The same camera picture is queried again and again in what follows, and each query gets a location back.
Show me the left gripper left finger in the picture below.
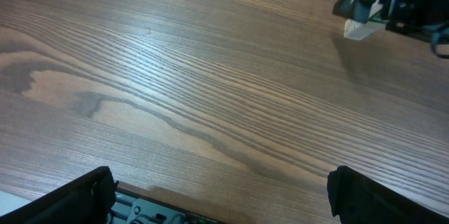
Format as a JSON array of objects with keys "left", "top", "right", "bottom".
[{"left": 1, "top": 166, "right": 117, "bottom": 224}]

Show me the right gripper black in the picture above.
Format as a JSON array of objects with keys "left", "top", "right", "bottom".
[{"left": 333, "top": 0, "right": 448, "bottom": 44}]

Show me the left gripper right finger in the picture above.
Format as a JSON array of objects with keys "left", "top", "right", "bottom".
[{"left": 327, "top": 166, "right": 448, "bottom": 224}]

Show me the green V letter block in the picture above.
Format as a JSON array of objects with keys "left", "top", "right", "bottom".
[{"left": 343, "top": 20, "right": 386, "bottom": 41}]

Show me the green N letter block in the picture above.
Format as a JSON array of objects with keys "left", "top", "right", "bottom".
[{"left": 368, "top": 0, "right": 387, "bottom": 25}]

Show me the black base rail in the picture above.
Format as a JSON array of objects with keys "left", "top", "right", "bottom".
[{"left": 105, "top": 188, "right": 224, "bottom": 224}]

